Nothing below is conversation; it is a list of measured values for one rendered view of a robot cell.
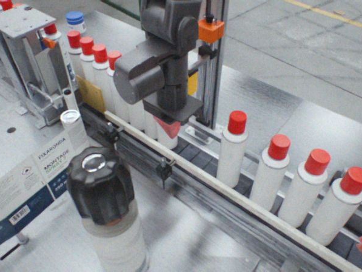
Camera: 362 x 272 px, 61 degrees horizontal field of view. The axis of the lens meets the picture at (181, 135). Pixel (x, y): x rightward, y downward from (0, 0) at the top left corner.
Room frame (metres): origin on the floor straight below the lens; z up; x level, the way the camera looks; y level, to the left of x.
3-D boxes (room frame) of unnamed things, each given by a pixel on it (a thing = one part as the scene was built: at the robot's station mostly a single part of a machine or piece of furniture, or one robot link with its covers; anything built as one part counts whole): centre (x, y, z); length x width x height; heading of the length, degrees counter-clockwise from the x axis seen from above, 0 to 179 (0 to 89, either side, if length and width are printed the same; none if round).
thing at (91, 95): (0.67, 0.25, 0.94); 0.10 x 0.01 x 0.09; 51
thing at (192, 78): (0.52, -0.02, 1.09); 0.03 x 0.01 x 0.06; 141
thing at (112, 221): (0.24, 0.11, 1.03); 0.09 x 0.09 x 0.30
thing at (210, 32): (0.55, -0.03, 1.05); 0.10 x 0.04 x 0.33; 141
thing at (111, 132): (0.56, 0.17, 0.89); 0.06 x 0.03 x 0.12; 141
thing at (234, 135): (0.43, -0.11, 0.98); 0.05 x 0.05 x 0.20
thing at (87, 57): (0.71, 0.24, 0.98); 0.05 x 0.05 x 0.20
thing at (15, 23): (0.70, 0.38, 1.14); 0.14 x 0.11 x 0.01; 51
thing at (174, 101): (0.45, 0.02, 1.13); 0.10 x 0.07 x 0.07; 50
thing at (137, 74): (0.42, 0.04, 1.22); 0.11 x 0.09 x 0.12; 134
